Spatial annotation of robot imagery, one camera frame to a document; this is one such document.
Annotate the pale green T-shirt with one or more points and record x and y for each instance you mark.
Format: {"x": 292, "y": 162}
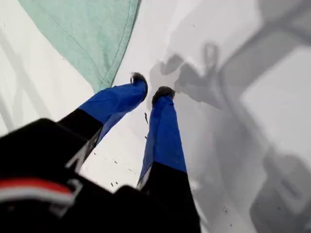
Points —
{"x": 92, "y": 31}

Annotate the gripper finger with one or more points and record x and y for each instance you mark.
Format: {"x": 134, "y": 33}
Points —
{"x": 165, "y": 140}
{"x": 116, "y": 102}

